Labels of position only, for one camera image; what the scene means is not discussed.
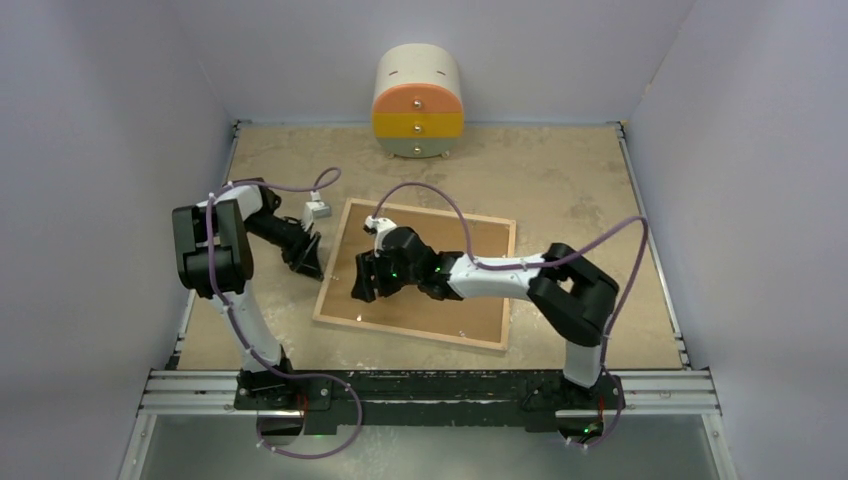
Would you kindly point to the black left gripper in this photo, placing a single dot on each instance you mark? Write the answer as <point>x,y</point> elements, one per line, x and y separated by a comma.
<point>302,255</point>

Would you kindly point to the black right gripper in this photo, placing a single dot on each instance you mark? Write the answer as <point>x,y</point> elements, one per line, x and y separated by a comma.
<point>368,267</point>

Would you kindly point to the wooden picture frame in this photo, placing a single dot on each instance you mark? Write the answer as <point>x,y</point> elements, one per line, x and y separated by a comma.
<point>404,330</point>

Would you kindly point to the brown cardboard backing board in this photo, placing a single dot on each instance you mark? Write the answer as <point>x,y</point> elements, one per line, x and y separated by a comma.
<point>464,311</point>

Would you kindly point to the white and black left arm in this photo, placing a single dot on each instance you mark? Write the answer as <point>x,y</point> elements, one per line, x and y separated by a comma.
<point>214,259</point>

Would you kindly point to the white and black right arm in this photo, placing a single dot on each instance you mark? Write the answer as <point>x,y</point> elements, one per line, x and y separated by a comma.
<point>575,296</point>

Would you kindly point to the small colourful drawer cabinet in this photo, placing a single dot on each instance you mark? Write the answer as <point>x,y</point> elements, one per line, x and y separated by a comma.
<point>417,109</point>

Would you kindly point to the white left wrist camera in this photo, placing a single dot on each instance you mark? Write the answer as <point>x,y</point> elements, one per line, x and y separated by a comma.
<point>315,208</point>

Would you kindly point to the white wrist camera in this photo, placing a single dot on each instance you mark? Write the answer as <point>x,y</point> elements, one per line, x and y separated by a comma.
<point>315,208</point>
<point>379,228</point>

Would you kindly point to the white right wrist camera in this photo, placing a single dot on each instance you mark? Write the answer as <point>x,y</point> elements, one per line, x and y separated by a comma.
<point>379,228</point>

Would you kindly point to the black and aluminium base rail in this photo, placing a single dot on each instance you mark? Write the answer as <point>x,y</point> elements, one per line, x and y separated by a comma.
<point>537,401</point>

